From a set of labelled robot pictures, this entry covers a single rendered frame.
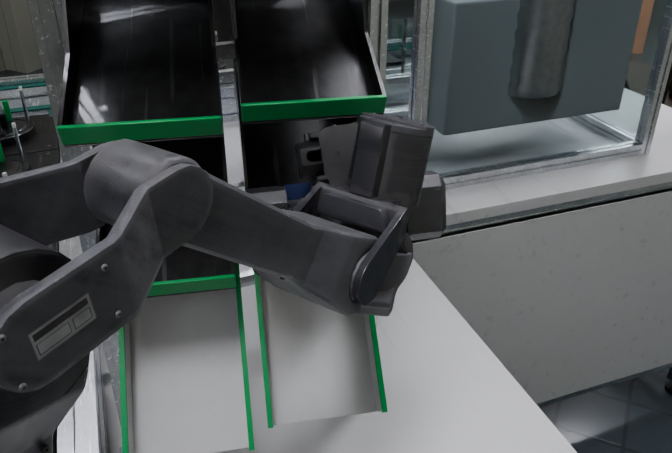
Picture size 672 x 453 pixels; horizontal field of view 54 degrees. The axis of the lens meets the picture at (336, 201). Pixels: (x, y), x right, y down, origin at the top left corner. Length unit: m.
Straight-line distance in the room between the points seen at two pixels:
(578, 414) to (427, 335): 1.24
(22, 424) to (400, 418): 0.76
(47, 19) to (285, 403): 0.47
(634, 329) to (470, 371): 1.08
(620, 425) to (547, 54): 1.23
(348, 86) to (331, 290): 0.27
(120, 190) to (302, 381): 0.53
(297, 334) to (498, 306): 0.97
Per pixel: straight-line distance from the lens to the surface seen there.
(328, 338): 0.79
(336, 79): 0.64
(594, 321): 1.95
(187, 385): 0.77
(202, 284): 0.64
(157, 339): 0.78
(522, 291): 1.71
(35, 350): 0.24
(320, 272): 0.41
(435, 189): 0.61
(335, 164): 0.55
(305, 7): 0.72
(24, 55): 5.72
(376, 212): 0.46
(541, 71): 1.56
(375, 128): 0.46
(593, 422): 2.28
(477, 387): 1.03
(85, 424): 0.88
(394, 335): 1.10
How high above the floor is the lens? 1.57
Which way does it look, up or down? 28 degrees down
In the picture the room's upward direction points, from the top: straight up
